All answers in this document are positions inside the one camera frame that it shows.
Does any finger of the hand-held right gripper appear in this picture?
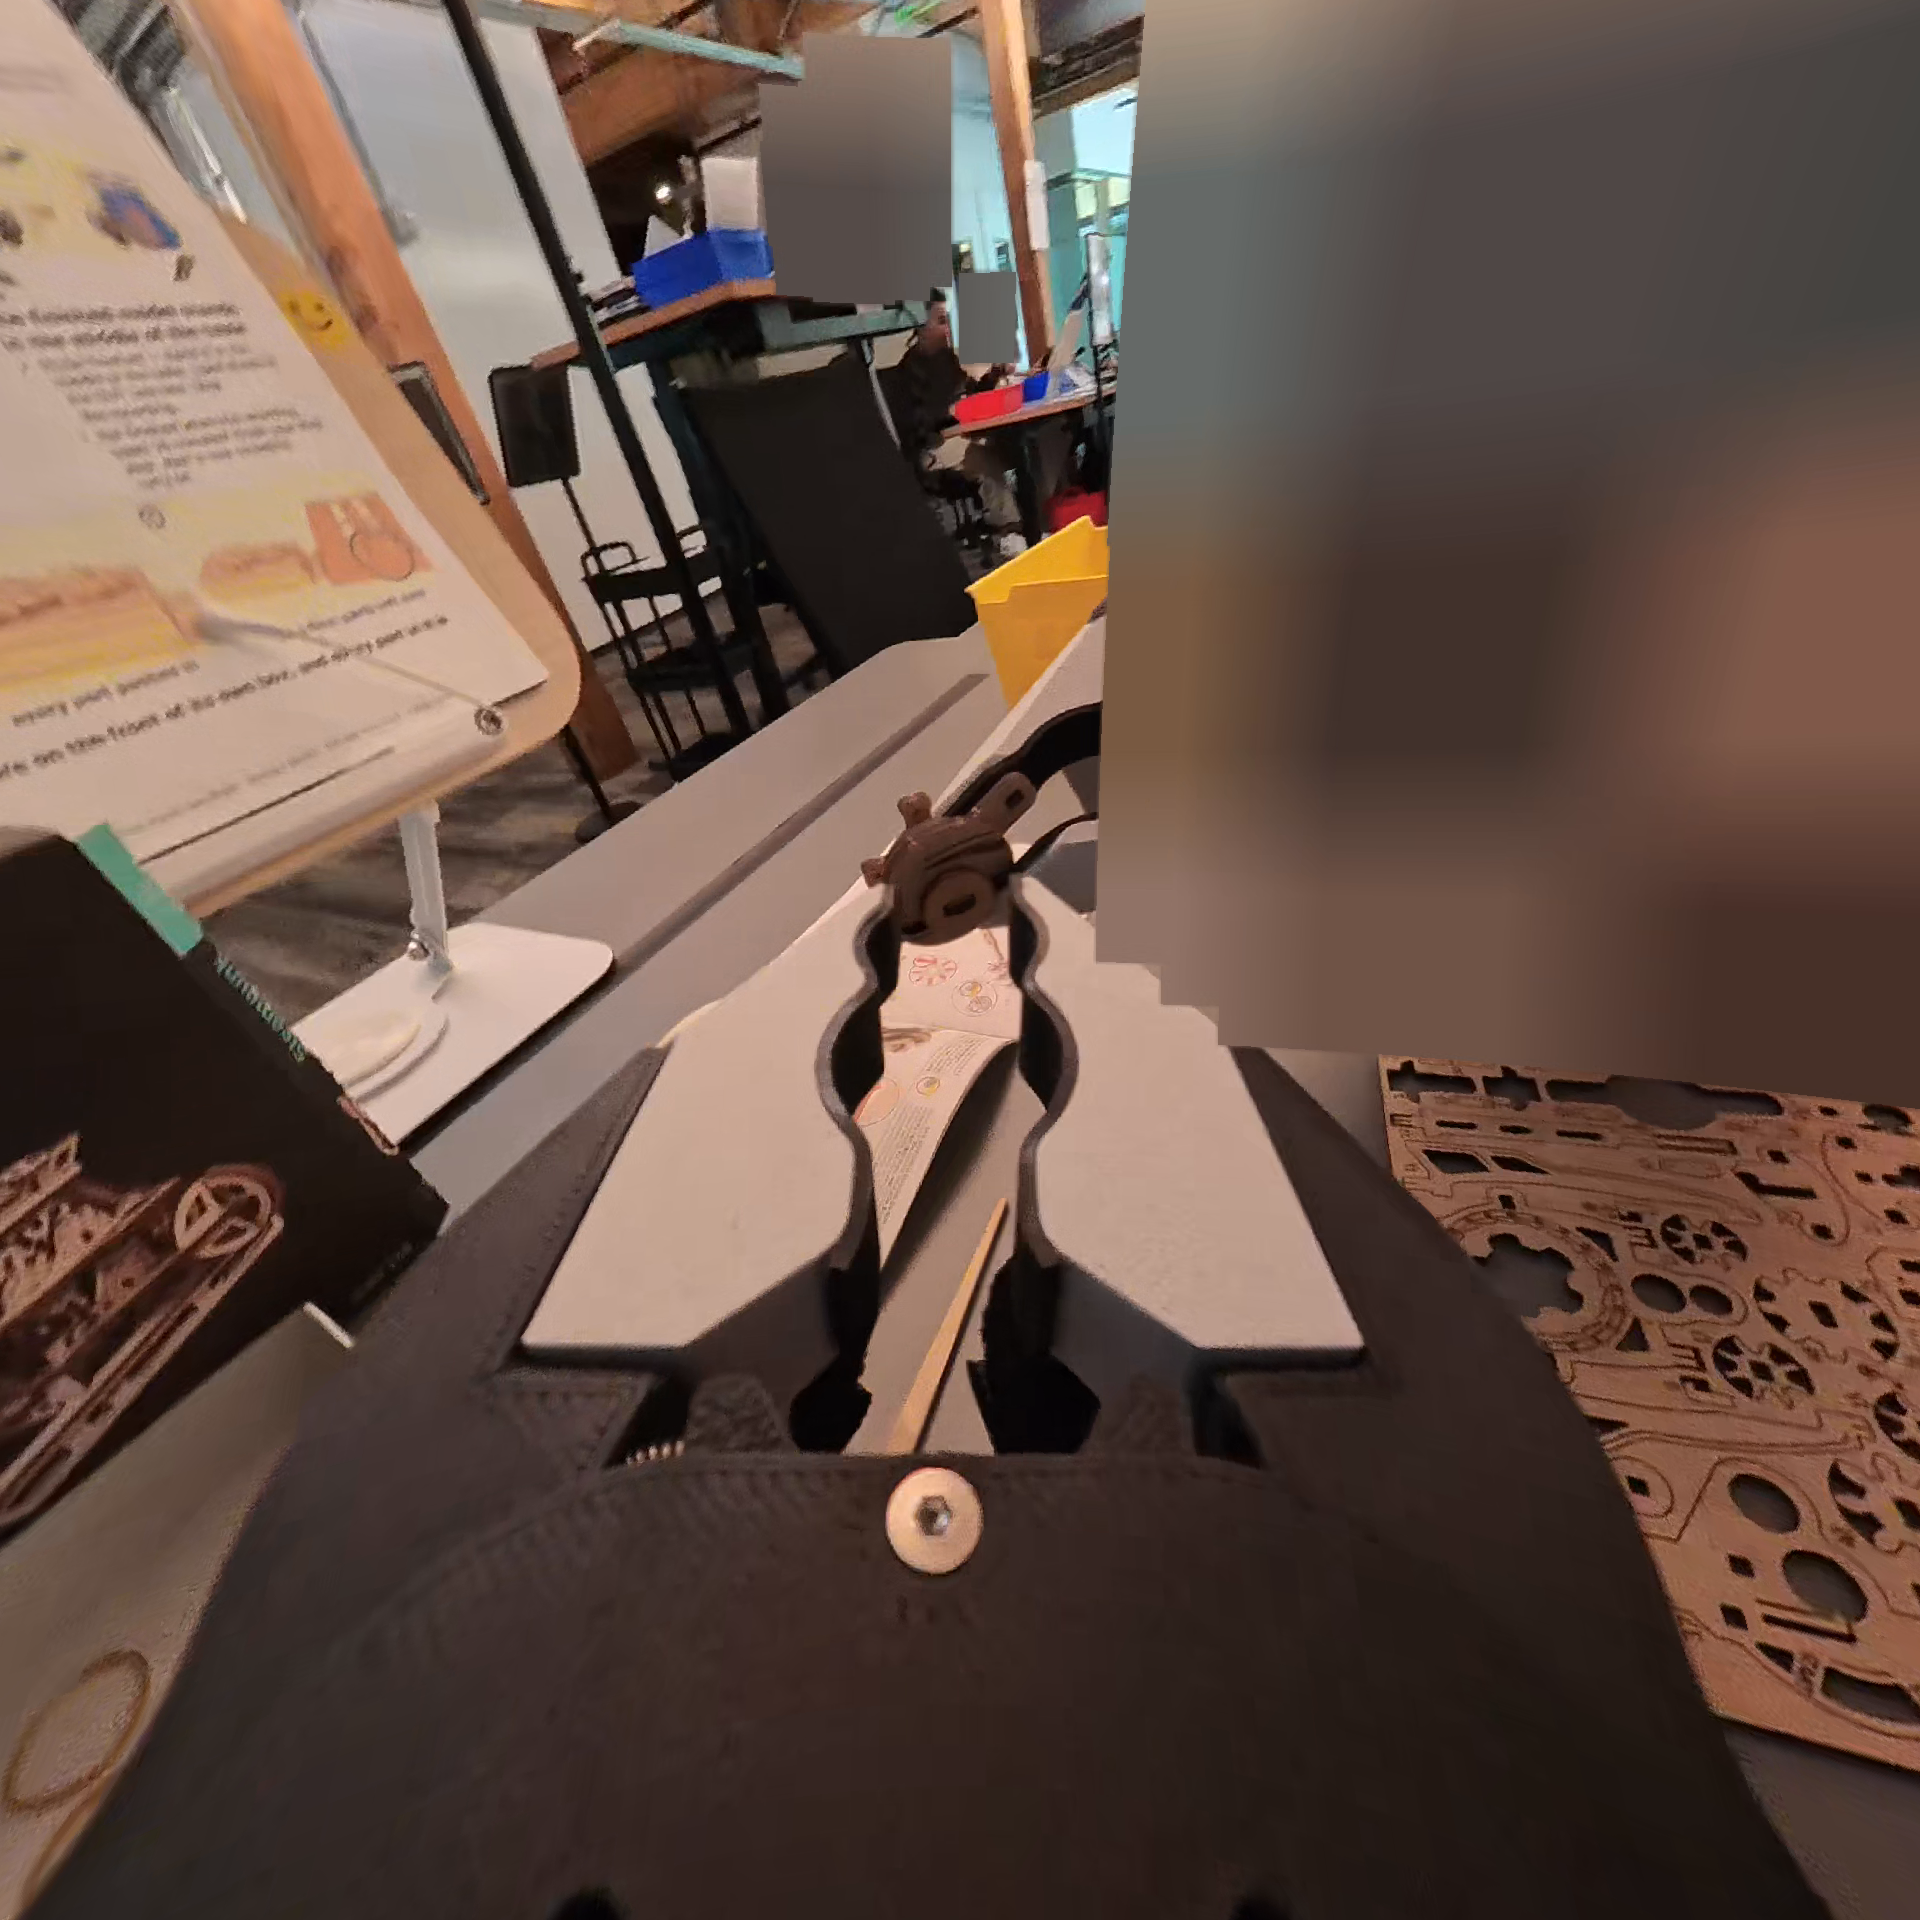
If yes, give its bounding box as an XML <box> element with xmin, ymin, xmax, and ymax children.
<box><xmin>1015</xmin><ymin>815</ymin><xmax>1103</xmax><ymax>937</ymax></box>
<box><xmin>939</xmin><ymin>622</ymin><xmax>1103</xmax><ymax>822</ymax></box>

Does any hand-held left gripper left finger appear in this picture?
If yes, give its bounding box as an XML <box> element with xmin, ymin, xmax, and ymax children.
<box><xmin>519</xmin><ymin>886</ymin><xmax>903</xmax><ymax>1454</ymax></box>

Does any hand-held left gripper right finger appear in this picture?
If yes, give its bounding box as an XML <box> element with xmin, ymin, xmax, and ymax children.
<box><xmin>966</xmin><ymin>879</ymin><xmax>1366</xmax><ymax>1454</ymax></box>

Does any wooden model assembly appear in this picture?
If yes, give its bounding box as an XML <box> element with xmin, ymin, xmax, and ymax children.
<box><xmin>861</xmin><ymin>791</ymin><xmax>1019</xmax><ymax>946</ymax></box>

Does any laser-cut wooden parts sheet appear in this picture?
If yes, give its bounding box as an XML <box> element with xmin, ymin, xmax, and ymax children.
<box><xmin>1376</xmin><ymin>1054</ymin><xmax>1920</xmax><ymax>1764</ymax></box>

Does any dark model kit box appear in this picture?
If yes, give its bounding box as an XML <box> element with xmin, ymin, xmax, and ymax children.
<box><xmin>0</xmin><ymin>822</ymin><xmax>448</xmax><ymax>1538</ymax></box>

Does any yellow plastic bin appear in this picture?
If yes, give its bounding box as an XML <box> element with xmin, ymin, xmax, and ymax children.
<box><xmin>965</xmin><ymin>517</ymin><xmax>1113</xmax><ymax>705</ymax></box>

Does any illustrated instruction booklet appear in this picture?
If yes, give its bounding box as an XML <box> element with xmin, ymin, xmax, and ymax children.
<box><xmin>872</xmin><ymin>920</ymin><xmax>1024</xmax><ymax>1248</ymax></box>

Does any black leaning panel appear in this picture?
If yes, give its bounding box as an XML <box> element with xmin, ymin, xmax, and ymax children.
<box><xmin>673</xmin><ymin>352</ymin><xmax>981</xmax><ymax>680</ymax></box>

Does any tapered wooden stick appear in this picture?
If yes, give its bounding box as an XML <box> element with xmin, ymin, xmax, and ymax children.
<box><xmin>884</xmin><ymin>1198</ymin><xmax>1009</xmax><ymax>1454</ymax></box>

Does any instruction sheet on stand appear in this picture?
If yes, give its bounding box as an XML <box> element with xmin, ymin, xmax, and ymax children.
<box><xmin>0</xmin><ymin>0</ymin><xmax>617</xmax><ymax>1143</ymax></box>

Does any teal framed workbench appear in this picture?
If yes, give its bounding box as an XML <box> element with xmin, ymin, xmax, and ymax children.
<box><xmin>532</xmin><ymin>277</ymin><xmax>933</xmax><ymax>376</ymax></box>

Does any blue plastic bin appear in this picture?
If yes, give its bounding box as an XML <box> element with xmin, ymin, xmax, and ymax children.
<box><xmin>632</xmin><ymin>229</ymin><xmax>776</xmax><ymax>309</ymax></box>

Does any black box on stand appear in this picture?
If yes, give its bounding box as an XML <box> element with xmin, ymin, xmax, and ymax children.
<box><xmin>486</xmin><ymin>359</ymin><xmax>584</xmax><ymax>488</ymax></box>

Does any dark framed panel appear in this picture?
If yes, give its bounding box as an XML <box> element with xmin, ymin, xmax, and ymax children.
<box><xmin>390</xmin><ymin>364</ymin><xmax>491</xmax><ymax>505</ymax></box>

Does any black pole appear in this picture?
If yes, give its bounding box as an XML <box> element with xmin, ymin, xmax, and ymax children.
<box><xmin>441</xmin><ymin>0</ymin><xmax>798</xmax><ymax>736</ymax></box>

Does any white cardboard box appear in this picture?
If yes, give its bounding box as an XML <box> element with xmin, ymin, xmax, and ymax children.
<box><xmin>0</xmin><ymin>1304</ymin><xmax>355</xmax><ymax>1920</ymax></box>

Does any printed guide page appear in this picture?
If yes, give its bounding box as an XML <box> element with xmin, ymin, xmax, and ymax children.
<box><xmin>0</xmin><ymin>0</ymin><xmax>553</xmax><ymax>863</ymax></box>

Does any black wire cart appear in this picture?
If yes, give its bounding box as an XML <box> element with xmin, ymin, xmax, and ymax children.
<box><xmin>583</xmin><ymin>526</ymin><xmax>759</xmax><ymax>781</ymax></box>

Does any wooden post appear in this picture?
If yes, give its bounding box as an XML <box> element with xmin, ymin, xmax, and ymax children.
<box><xmin>976</xmin><ymin>0</ymin><xmax>1055</xmax><ymax>368</ymax></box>
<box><xmin>187</xmin><ymin>0</ymin><xmax>640</xmax><ymax>781</ymax></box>

